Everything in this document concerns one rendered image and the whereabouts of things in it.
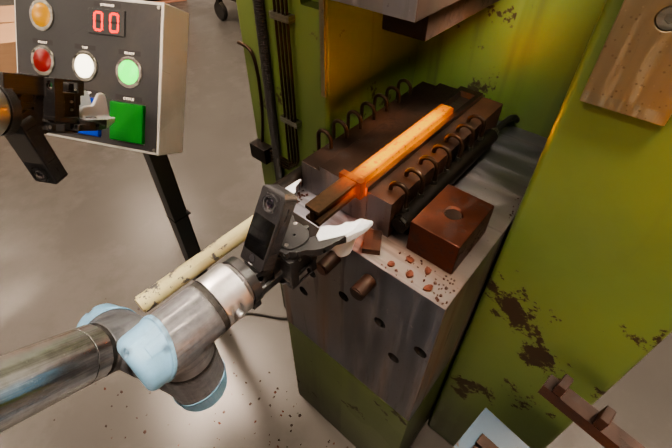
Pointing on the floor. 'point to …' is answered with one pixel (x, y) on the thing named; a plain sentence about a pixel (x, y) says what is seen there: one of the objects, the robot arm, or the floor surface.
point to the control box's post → (159, 167)
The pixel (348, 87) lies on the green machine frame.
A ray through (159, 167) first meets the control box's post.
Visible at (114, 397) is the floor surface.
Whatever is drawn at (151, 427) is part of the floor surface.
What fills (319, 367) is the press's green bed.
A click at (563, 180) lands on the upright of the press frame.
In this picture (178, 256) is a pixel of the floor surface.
